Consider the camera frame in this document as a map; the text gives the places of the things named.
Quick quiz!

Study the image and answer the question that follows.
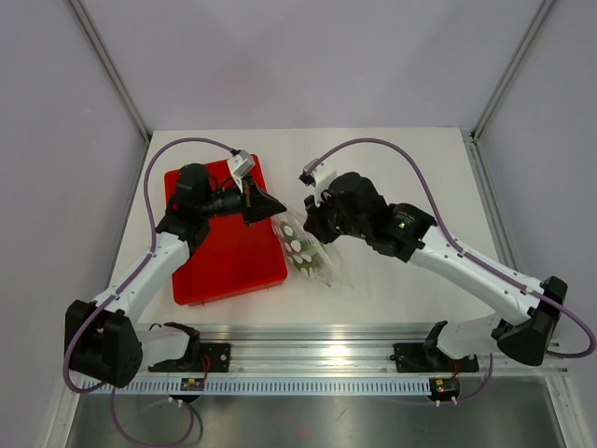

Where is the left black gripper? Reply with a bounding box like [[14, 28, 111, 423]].
[[199, 172, 285, 227]]

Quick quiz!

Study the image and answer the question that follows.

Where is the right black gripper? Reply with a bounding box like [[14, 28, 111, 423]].
[[305, 187, 369, 245]]

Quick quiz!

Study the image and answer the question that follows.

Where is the clear dotted zip bag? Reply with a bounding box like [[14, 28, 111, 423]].
[[271, 211, 353, 288]]

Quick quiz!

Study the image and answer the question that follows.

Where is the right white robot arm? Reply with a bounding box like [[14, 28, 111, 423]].
[[300, 171, 567, 371]]

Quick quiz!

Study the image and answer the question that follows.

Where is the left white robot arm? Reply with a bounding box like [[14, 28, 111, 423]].
[[62, 163, 286, 393]]

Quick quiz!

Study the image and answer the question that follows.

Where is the red plastic tray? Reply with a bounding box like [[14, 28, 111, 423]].
[[163, 153, 288, 308]]

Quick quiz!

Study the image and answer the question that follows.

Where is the left small circuit board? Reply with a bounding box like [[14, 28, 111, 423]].
[[180, 378, 204, 391]]

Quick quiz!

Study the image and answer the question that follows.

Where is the small circuit board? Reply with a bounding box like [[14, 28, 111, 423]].
[[180, 378, 204, 391], [429, 377, 461, 401]]

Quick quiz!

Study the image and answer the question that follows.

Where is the right small circuit board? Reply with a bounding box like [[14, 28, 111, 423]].
[[429, 377, 461, 401]]

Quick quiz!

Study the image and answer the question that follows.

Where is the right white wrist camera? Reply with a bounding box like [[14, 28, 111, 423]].
[[299, 159, 337, 206]]

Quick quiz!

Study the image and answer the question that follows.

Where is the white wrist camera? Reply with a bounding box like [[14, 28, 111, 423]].
[[227, 150, 256, 192], [299, 159, 337, 206]]

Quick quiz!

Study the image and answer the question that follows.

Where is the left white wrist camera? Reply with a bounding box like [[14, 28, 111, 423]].
[[227, 150, 256, 192]]

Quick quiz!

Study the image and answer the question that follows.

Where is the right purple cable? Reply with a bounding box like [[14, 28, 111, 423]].
[[302, 137, 597, 406]]

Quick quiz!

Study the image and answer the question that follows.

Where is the purple cable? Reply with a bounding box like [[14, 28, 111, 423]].
[[62, 136, 243, 445], [302, 137, 597, 406]]

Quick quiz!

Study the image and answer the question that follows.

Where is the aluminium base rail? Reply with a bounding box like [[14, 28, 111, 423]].
[[62, 321, 570, 377]]

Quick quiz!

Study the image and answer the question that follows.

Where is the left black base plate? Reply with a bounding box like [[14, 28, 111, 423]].
[[148, 342, 232, 373]]

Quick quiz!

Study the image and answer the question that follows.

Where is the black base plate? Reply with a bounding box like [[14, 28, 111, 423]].
[[390, 343, 479, 373], [148, 342, 232, 373]]

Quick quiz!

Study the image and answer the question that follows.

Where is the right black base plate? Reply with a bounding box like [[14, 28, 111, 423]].
[[390, 343, 479, 373]]

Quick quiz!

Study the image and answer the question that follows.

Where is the white slotted cable duct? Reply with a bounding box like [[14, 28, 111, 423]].
[[81, 376, 431, 396]]

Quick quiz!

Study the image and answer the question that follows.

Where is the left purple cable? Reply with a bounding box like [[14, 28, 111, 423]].
[[62, 136, 243, 445]]

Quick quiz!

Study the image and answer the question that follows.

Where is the left aluminium frame post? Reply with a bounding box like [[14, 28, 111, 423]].
[[65, 0, 152, 146]]

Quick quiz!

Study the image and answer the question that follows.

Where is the aluminium frame post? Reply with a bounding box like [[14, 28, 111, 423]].
[[65, 0, 152, 146], [470, 0, 559, 145]]

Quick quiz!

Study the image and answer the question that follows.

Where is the right aluminium frame post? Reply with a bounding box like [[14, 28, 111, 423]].
[[470, 0, 559, 145]]

